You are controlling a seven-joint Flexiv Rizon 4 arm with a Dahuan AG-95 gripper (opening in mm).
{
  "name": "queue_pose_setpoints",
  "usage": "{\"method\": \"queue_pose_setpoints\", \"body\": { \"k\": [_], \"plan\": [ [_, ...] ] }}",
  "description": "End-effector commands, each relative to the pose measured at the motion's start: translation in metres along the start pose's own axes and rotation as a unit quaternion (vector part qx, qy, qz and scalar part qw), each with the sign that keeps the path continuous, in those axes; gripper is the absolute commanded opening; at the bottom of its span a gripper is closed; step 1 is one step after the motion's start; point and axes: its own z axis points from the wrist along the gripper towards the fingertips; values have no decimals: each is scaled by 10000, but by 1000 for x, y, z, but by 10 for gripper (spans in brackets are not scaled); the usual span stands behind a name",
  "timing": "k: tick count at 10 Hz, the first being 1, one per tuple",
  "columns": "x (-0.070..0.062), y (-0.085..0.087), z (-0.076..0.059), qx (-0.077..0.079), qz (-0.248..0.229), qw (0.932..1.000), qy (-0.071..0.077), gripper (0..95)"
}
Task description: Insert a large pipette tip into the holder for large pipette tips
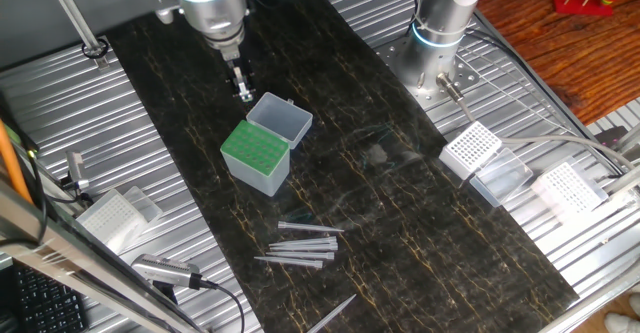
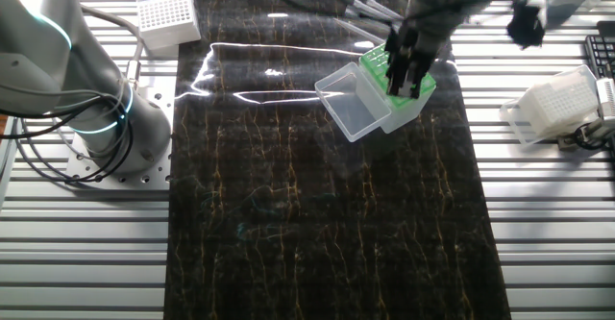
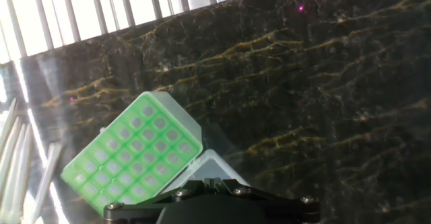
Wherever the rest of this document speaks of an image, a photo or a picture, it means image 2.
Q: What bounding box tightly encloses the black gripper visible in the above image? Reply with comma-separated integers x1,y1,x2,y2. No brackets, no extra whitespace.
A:
385,17,453,100

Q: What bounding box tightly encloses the green pipette tip holder box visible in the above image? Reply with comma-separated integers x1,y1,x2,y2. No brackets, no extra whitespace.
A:
314,42,437,143

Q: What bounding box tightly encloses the white pipette tip rack box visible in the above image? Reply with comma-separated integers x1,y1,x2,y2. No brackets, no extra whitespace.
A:
135,0,202,52
499,63,602,147

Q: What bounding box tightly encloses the black marble mat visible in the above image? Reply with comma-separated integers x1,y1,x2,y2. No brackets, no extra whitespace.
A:
162,0,513,320

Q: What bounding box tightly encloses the black keyboard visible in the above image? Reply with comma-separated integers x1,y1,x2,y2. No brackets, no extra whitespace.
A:
583,20,615,80

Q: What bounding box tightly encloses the small metal foot bracket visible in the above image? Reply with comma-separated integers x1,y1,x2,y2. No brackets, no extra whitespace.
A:
556,117,615,152

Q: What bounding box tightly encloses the grey vented depth camera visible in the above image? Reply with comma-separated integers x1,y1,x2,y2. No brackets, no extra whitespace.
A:
594,77,615,136

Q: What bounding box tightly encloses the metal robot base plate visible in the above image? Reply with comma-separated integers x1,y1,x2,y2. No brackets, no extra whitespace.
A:
64,74,174,190

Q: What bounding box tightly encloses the thick grey robot cable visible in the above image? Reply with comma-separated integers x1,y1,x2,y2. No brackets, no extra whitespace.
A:
79,3,145,90

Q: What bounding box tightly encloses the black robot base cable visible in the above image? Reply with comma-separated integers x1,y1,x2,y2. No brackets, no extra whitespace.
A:
0,82,136,185

